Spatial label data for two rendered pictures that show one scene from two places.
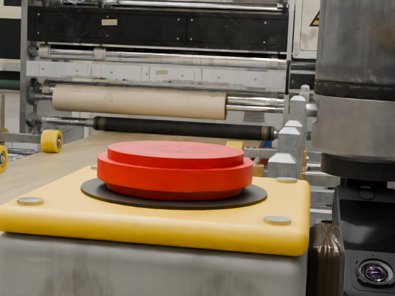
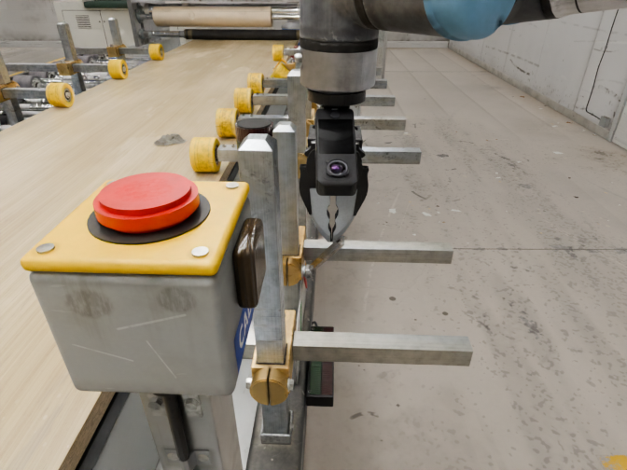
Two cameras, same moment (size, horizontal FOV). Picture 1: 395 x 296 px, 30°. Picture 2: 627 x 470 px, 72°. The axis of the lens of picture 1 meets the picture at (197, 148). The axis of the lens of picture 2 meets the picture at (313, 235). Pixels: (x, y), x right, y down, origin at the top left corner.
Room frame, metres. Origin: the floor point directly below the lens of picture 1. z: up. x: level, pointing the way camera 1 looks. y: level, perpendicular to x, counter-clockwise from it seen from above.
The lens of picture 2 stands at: (0.02, -0.04, 1.31)
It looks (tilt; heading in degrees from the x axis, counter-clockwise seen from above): 31 degrees down; 354
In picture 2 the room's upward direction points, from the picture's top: straight up
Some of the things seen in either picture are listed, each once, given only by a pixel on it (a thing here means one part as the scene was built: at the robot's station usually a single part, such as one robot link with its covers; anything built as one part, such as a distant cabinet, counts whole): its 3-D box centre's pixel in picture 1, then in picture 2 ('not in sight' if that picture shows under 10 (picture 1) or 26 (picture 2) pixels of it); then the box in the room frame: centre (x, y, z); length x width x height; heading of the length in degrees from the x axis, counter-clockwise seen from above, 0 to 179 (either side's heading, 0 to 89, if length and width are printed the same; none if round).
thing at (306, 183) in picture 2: not in sight; (316, 184); (0.55, -0.11, 1.07); 0.05 x 0.02 x 0.09; 81
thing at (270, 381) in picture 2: not in sight; (274, 353); (0.47, -0.04, 0.84); 0.13 x 0.06 x 0.05; 171
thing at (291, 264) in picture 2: not in sight; (288, 254); (0.71, -0.07, 0.85); 0.13 x 0.06 x 0.05; 171
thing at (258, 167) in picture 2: not in sight; (270, 320); (0.45, -0.03, 0.93); 0.03 x 0.03 x 0.48; 81
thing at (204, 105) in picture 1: (183, 104); (243, 17); (3.35, 0.07, 1.05); 1.43 x 0.12 x 0.12; 81
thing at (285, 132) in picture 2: not in sight; (288, 252); (0.69, -0.07, 0.87); 0.03 x 0.03 x 0.48; 81
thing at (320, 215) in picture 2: not in sight; (321, 207); (0.57, -0.12, 1.02); 0.06 x 0.03 x 0.09; 171
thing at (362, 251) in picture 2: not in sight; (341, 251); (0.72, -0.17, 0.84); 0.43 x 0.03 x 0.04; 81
